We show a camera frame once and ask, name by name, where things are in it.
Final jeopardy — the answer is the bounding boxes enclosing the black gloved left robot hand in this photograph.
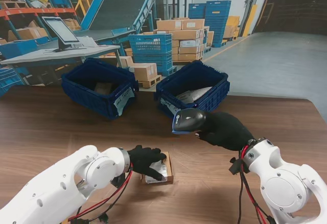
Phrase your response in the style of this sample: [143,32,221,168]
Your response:
[127,145,168,182]

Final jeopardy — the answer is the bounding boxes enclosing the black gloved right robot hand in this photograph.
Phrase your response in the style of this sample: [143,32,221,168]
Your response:
[195,111,256,152]

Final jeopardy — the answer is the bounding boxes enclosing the brown cardboard parcel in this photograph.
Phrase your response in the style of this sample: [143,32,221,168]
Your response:
[141,151,174,185]

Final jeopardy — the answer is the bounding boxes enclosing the black and blue barcode scanner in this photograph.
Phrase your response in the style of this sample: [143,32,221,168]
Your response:
[171,108,207,135]

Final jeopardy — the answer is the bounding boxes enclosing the white padded mailer bag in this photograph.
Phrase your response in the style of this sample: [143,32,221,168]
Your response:
[175,86,213,102]

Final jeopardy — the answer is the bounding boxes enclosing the small cardboard box with label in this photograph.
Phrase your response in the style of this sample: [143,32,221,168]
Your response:
[94,82,113,94]

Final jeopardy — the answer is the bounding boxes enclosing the blue ribbed plastic bin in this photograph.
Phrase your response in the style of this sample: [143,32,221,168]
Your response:
[153,60,230,119]

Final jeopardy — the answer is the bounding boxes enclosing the crumpled handwritten paper label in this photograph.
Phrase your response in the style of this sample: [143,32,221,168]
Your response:
[159,98,183,117]

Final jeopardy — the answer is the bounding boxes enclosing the handwritten boxed parcels paper label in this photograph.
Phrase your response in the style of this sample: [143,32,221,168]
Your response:
[113,87,135,117]

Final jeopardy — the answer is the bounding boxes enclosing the blue bin boxed parcels label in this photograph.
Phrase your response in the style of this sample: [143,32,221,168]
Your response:
[61,57,139,120]

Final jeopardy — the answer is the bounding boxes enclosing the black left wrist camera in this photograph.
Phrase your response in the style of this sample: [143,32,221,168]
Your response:
[110,173,126,187]

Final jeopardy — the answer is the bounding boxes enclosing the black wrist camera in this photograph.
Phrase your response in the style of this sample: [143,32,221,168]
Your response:
[110,173,126,187]
[229,157,243,175]

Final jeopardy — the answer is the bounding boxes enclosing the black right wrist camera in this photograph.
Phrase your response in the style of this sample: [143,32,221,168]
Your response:
[229,157,243,175]

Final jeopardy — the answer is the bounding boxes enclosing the red black left arm cables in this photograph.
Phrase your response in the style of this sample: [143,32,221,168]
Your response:
[66,162,134,224]

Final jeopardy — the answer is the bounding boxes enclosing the red black arm cables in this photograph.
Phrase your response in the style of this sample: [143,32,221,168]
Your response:
[66,162,134,224]
[229,146,275,224]

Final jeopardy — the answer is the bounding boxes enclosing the red black right arm cables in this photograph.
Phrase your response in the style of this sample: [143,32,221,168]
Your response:
[229,146,275,224]

